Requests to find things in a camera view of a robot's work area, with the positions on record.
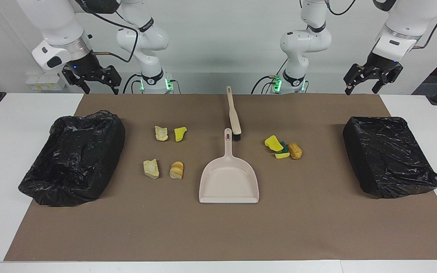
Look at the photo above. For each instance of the plain yellow sponge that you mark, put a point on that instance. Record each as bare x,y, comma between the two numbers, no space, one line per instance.
272,141

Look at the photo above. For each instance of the beige plastic dustpan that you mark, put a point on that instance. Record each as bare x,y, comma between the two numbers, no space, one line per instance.
228,182

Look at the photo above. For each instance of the small yellow sponge scrap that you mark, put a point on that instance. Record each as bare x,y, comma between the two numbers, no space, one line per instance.
179,134

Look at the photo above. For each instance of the large pale bread chunk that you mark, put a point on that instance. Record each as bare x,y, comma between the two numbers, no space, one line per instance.
151,168

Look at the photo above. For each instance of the striped orange bread piece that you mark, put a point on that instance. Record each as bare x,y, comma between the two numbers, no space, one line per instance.
176,170

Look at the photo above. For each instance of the yellow sponge with green side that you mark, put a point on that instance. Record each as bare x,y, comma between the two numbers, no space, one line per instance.
282,154

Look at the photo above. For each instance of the beige hand brush black bristles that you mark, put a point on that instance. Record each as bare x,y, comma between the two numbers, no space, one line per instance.
233,113

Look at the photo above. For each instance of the brown table mat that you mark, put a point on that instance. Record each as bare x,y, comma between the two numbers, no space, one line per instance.
218,227

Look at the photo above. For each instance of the black bag lined trash bin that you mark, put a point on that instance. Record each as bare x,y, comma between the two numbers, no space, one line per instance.
74,159
389,155

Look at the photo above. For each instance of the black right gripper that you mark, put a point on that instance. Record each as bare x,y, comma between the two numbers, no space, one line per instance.
87,66

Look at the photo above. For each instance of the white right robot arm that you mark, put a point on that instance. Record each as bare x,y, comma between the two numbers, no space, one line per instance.
142,38

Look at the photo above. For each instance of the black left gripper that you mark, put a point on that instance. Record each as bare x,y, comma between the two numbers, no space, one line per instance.
379,64

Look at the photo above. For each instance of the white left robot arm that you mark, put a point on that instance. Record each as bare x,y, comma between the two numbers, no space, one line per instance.
302,45

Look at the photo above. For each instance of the white wall socket box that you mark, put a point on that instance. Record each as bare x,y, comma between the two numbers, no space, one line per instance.
46,82

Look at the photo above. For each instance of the brown bread roll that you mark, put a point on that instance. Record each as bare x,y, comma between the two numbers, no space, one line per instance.
295,150

